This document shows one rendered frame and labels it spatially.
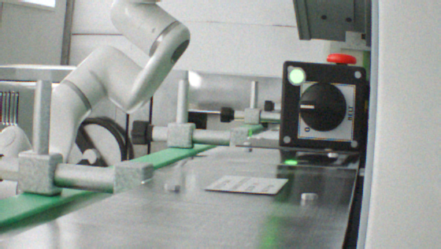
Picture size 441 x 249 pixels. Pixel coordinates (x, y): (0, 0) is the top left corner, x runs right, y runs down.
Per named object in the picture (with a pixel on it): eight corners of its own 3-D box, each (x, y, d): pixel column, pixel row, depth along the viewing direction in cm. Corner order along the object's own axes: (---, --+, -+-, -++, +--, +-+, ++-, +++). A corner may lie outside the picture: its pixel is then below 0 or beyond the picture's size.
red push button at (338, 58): (326, 79, 119) (327, 53, 119) (356, 81, 119) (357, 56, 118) (324, 79, 115) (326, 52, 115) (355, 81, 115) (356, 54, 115)
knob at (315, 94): (345, 132, 85) (343, 135, 82) (298, 129, 86) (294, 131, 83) (347, 83, 85) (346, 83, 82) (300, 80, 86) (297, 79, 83)
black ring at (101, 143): (129, 197, 253) (60, 189, 257) (132, 119, 252) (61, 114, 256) (124, 199, 249) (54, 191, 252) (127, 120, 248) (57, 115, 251)
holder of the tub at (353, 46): (365, 165, 179) (327, 163, 181) (372, 27, 178) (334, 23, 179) (365, 174, 162) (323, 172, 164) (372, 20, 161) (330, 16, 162)
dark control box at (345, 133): (366, 146, 93) (286, 142, 94) (370, 68, 93) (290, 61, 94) (365, 153, 85) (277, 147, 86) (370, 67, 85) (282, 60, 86)
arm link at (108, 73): (61, 50, 162) (117, 101, 158) (140, -19, 170) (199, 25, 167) (61, 94, 176) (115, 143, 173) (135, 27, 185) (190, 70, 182)
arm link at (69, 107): (82, 87, 166) (7, 162, 157) (104, 136, 175) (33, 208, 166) (56, 74, 171) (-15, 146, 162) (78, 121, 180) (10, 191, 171)
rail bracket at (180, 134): (255, 151, 104) (136, 143, 106) (259, 83, 104) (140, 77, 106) (250, 154, 100) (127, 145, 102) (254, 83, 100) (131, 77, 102)
